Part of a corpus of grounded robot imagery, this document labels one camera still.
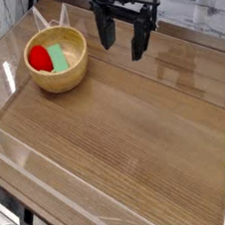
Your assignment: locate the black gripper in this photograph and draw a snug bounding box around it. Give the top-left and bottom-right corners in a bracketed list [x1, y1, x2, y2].
[90, 0, 160, 62]

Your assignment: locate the red plush fruit green stem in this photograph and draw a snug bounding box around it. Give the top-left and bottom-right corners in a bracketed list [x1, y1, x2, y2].
[28, 45, 54, 72]

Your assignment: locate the wooden bowl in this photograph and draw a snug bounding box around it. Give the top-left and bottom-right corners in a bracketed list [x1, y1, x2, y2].
[23, 25, 89, 94]

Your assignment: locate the green rectangular block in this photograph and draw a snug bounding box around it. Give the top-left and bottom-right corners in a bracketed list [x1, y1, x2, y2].
[47, 44, 69, 73]

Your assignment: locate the black table leg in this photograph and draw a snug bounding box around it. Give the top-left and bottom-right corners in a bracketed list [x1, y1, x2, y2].
[23, 208, 34, 225]

